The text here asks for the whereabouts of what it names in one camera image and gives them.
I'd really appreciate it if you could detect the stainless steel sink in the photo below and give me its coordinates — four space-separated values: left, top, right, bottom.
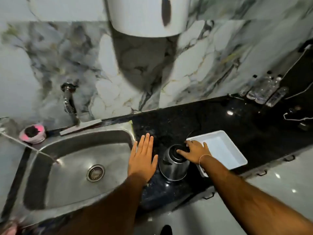
7 123 136 219

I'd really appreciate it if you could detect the clear plastic bottle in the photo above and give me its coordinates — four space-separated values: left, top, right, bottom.
266 86 289 107
239 74 258 97
255 74 283 105
246 70 272 100

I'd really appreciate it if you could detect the round metal sink strainer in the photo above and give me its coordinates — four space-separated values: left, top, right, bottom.
87 164 105 182

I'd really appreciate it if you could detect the white water heater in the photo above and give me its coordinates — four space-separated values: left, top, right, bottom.
105 0 191 38

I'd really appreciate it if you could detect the thin wrist thread bracelet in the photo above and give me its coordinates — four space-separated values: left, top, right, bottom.
199 154 212 167

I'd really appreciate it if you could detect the person's left forearm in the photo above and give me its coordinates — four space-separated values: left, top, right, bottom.
57 172 149 235

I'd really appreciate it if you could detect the person's right hand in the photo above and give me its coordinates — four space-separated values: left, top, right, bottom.
177 140 212 166

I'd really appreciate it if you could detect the white charger cable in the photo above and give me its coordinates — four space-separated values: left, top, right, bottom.
281 44 313 100

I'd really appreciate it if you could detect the white square tray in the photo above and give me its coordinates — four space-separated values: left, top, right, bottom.
186 130 248 178

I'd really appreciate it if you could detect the person's right forearm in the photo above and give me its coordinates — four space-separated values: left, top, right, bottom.
199 155 313 235

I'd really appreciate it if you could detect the chrome wall faucet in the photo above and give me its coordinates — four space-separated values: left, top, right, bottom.
60 82 80 127

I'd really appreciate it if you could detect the person's left hand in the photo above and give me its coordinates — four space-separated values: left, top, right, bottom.
128 133 158 182

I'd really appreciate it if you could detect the stainless steel electric kettle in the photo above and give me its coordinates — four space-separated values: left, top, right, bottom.
159 144 191 182

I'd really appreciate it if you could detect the pink dish with scrubber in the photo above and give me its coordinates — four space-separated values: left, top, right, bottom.
19 124 46 145

